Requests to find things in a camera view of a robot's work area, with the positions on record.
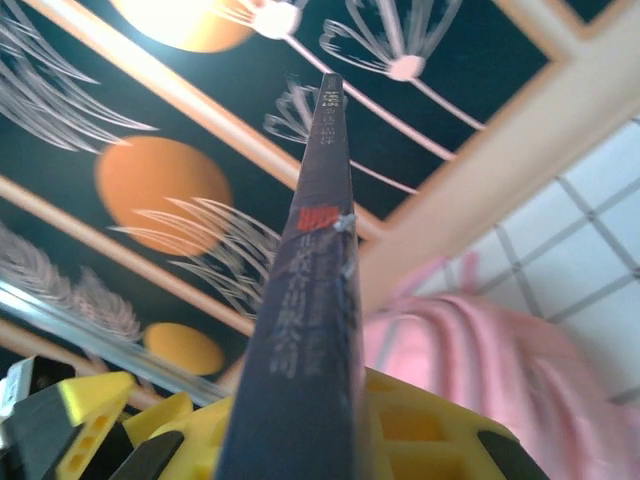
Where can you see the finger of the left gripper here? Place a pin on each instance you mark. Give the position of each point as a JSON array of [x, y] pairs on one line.
[[85, 410]]

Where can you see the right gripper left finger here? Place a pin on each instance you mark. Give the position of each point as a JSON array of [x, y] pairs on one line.
[[195, 430]]

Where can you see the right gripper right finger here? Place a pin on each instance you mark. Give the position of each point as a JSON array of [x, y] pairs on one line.
[[425, 430]]

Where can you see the pink backpack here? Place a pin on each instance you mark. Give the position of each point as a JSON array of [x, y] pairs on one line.
[[500, 380]]

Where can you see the dark blue book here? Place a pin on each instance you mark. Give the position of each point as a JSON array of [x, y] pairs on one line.
[[300, 300]]

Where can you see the aluminium corner post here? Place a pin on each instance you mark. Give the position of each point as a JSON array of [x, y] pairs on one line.
[[100, 345]]

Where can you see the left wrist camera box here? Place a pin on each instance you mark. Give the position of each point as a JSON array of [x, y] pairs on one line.
[[15, 395]]

